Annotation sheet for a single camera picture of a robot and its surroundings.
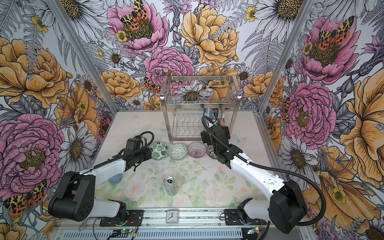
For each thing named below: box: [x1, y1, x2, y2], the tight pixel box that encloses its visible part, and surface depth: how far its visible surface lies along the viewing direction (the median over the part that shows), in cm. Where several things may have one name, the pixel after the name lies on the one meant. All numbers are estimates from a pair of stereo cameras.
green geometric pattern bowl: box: [168, 143, 188, 160], surface depth 98 cm
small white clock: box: [165, 208, 179, 225], surface depth 75 cm
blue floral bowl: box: [203, 108, 214, 117], surface depth 107 cm
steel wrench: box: [78, 220, 87, 232], surface depth 74 cm
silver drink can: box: [163, 175, 178, 196], surface depth 73 cm
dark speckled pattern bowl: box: [206, 144, 217, 159], surface depth 98 cm
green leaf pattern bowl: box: [150, 141, 169, 161], surface depth 98 cm
